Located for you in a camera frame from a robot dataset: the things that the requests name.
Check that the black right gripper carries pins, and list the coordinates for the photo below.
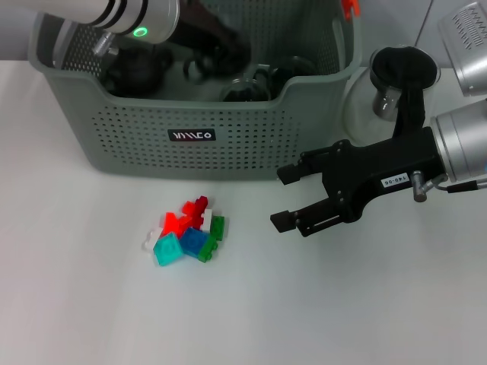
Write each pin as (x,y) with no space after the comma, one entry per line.
(380,163)

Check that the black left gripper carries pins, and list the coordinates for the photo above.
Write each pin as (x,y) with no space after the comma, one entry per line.
(209,34)

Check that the green toy block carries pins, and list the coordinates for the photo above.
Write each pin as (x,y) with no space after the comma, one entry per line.
(207,251)
(217,227)

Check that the grey perforated storage basket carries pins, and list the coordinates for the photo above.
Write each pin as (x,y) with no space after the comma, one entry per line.
(247,133)

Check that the blue toy block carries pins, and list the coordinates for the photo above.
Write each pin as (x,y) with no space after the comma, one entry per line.
(194,241)

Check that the coral red toy block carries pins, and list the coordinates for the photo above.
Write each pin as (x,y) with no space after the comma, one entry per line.
(173,223)

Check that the teal toy block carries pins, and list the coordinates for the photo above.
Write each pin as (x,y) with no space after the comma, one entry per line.
(167,250)

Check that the black teapot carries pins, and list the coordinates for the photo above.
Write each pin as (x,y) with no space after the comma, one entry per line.
(133,72)

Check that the glass carafe with black lid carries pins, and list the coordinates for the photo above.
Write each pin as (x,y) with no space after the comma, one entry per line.
(403,64)

